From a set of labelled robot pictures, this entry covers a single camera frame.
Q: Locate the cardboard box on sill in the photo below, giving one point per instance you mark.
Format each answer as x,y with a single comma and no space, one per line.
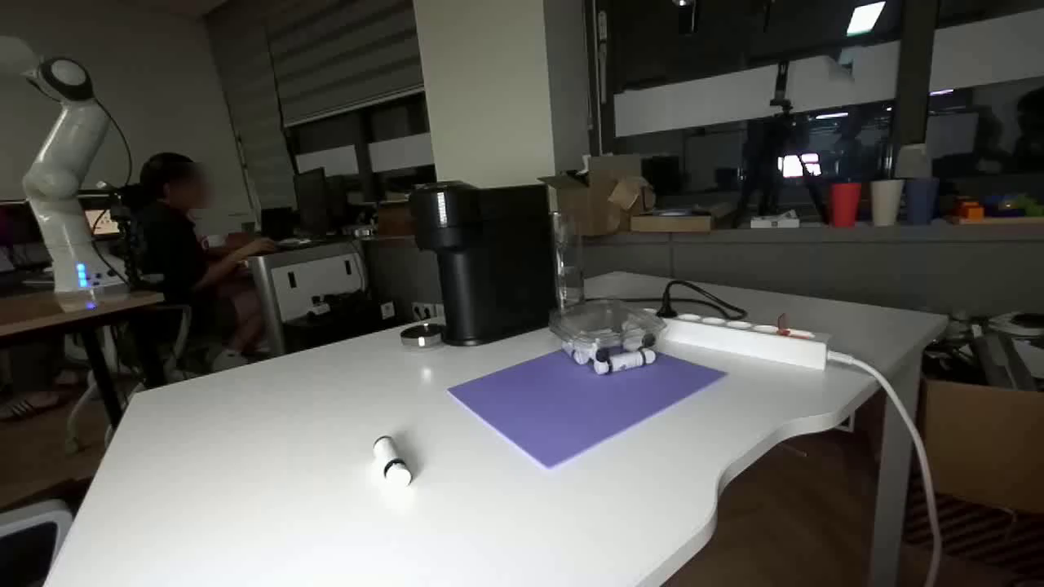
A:
604,198

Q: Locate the white cup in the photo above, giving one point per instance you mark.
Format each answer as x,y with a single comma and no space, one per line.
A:
886,200

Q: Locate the white power strip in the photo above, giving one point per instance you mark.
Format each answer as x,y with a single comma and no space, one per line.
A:
753,341

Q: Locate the wooden side table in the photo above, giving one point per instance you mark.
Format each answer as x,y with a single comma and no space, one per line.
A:
39,315

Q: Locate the black coffee machine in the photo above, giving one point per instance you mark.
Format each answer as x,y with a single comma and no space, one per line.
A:
494,259

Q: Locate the blue cup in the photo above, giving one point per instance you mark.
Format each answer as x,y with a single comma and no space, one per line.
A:
923,200

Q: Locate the white marker on table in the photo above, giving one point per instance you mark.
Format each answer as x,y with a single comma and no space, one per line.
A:
390,462

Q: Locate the round black lid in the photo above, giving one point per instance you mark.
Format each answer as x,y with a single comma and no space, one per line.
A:
423,333

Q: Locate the black tripod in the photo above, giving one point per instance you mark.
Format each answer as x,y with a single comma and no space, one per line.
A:
764,146

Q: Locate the white cabinet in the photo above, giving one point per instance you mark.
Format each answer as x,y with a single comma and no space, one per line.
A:
300,282

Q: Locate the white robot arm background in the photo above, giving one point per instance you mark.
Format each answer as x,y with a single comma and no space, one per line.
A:
59,166

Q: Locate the seated person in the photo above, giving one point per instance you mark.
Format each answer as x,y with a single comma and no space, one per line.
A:
213,282

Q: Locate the red cup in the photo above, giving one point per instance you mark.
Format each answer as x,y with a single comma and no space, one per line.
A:
844,204

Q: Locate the cardboard box on floor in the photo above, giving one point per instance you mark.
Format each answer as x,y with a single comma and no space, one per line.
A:
988,444

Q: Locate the purple mat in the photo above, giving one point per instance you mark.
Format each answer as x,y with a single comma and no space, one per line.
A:
555,410

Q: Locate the clear plastic bag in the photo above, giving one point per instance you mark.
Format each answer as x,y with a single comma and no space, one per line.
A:
579,322

